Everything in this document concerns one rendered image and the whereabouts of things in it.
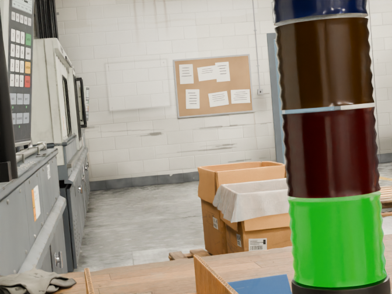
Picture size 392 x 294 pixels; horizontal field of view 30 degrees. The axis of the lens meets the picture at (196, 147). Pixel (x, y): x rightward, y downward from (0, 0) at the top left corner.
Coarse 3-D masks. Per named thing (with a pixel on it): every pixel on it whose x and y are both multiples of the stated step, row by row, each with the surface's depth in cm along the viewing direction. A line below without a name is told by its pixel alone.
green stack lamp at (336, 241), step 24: (312, 216) 29; (336, 216) 28; (360, 216) 28; (312, 240) 29; (336, 240) 28; (360, 240) 28; (312, 264) 29; (336, 264) 28; (360, 264) 28; (384, 264) 29
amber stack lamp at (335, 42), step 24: (288, 24) 29; (312, 24) 28; (336, 24) 28; (360, 24) 28; (288, 48) 29; (312, 48) 28; (336, 48) 28; (360, 48) 28; (288, 72) 29; (312, 72) 28; (336, 72) 28; (360, 72) 28; (288, 96) 29; (312, 96) 28; (336, 96) 28; (360, 96) 28
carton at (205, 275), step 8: (200, 264) 74; (88, 272) 73; (200, 272) 74; (208, 272) 70; (88, 280) 70; (200, 280) 75; (208, 280) 70; (216, 280) 66; (224, 280) 65; (88, 288) 66; (200, 288) 75; (208, 288) 71; (216, 288) 67; (224, 288) 63; (232, 288) 62
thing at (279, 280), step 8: (248, 280) 73; (256, 280) 73; (264, 280) 74; (272, 280) 74; (280, 280) 74; (288, 280) 74; (240, 288) 73; (248, 288) 73; (256, 288) 73; (264, 288) 73; (272, 288) 73; (280, 288) 73; (288, 288) 74
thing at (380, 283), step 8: (384, 280) 29; (296, 288) 30; (304, 288) 29; (312, 288) 29; (320, 288) 29; (328, 288) 29; (336, 288) 29; (344, 288) 28; (352, 288) 28; (360, 288) 28; (368, 288) 28; (376, 288) 29; (384, 288) 29
